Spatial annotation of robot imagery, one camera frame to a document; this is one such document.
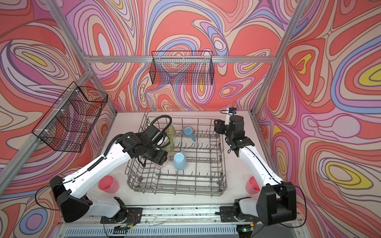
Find black wire basket wall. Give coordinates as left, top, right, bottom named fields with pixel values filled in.
left=149, top=50, right=214, bottom=85
left=32, top=82, right=108, bottom=153

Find blue floral ceramic mug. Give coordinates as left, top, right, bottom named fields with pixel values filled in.
left=182, top=126, right=196, bottom=142

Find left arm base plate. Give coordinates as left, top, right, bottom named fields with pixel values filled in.
left=100, top=207, right=143, bottom=225

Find aluminium frame rails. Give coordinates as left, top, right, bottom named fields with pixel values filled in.
left=0, top=0, right=313, bottom=238

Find pink plastic cup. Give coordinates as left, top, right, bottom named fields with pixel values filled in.
left=98, top=175, right=120, bottom=194
left=246, top=177, right=261, bottom=194

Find light blue mug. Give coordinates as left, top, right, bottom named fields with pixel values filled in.
left=173, top=150, right=187, bottom=171

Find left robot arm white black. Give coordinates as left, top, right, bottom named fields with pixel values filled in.
left=49, top=125, right=168, bottom=223

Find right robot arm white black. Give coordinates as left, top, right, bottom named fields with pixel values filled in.
left=214, top=114, right=297, bottom=226

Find black wire basket back wall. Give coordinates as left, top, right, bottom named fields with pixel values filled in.
left=149, top=50, right=214, bottom=85

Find clear pink glass cup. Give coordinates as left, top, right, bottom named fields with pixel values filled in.
left=159, top=159, right=170, bottom=168

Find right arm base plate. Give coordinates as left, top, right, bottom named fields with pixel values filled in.
left=215, top=206, right=260, bottom=224

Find grey wire dish rack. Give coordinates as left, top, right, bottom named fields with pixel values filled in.
left=125, top=116, right=227, bottom=197

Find black wire basket left wall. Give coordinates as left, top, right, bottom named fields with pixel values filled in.
left=32, top=82, right=108, bottom=153

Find green glass cup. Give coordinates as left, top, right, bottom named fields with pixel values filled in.
left=163, top=138, right=175, bottom=153
left=165, top=126, right=177, bottom=140

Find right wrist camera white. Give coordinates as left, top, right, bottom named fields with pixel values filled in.
left=221, top=107, right=237, bottom=125

